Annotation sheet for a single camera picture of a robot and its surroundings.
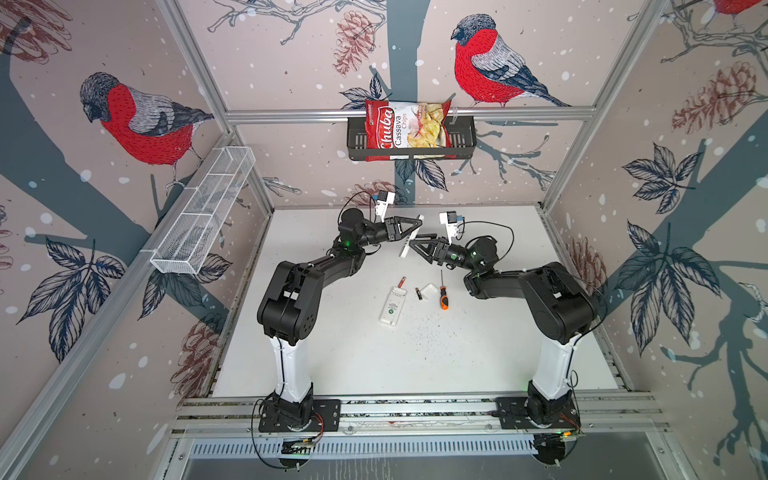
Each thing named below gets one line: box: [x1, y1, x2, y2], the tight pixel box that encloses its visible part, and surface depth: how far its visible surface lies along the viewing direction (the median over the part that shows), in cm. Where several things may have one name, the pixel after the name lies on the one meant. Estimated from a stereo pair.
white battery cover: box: [420, 283, 439, 299], surface depth 99 cm
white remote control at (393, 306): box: [379, 286, 407, 326], surface depth 94 cm
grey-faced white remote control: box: [399, 214, 424, 258], surface depth 81 cm
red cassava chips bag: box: [365, 99, 457, 162], surface depth 89 cm
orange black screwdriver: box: [440, 270, 450, 311], surface depth 95 cm
